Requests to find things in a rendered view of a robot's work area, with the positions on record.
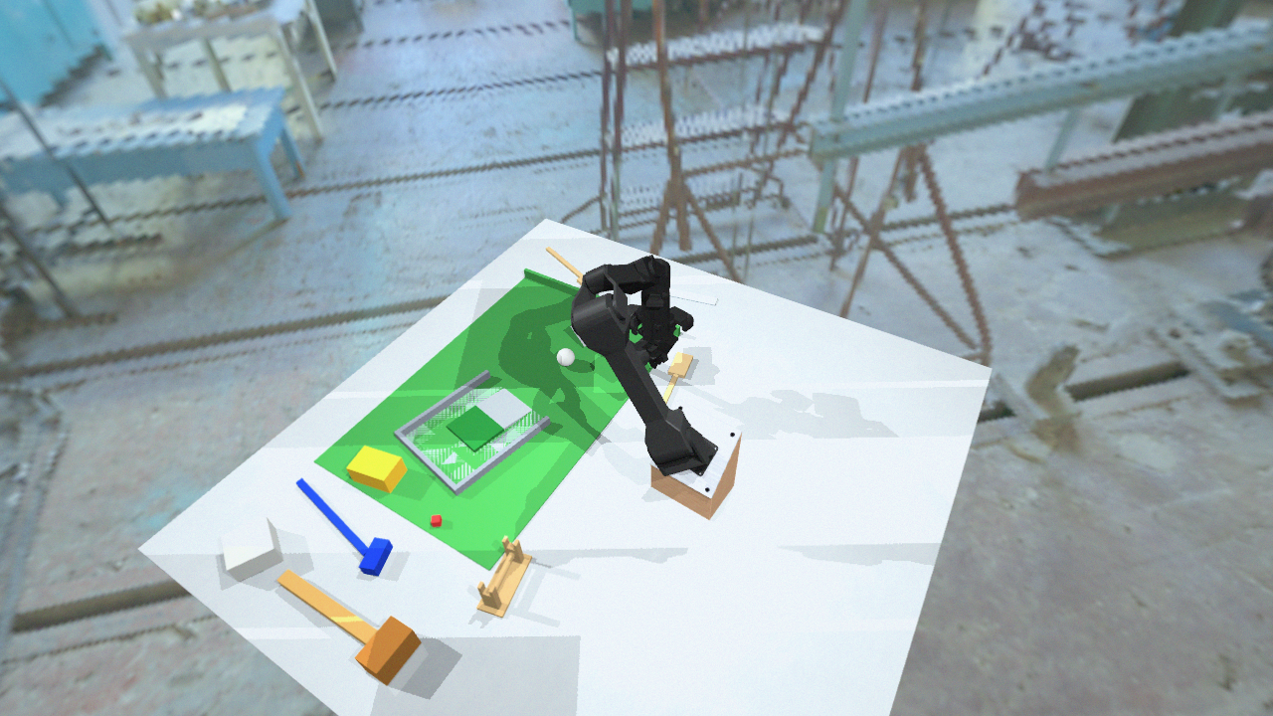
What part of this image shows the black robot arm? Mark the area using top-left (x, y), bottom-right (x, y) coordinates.
top-left (572, 255), bottom-right (718, 476)

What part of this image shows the yellow rectangular block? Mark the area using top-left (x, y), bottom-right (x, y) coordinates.
top-left (346, 446), bottom-right (409, 494)

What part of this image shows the green putting mat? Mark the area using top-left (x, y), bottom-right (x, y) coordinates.
top-left (314, 276), bottom-right (629, 569)

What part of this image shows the blue putter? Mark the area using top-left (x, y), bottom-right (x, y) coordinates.
top-left (297, 478), bottom-right (393, 576)

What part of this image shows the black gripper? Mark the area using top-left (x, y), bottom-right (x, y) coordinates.
top-left (631, 306), bottom-right (694, 369)

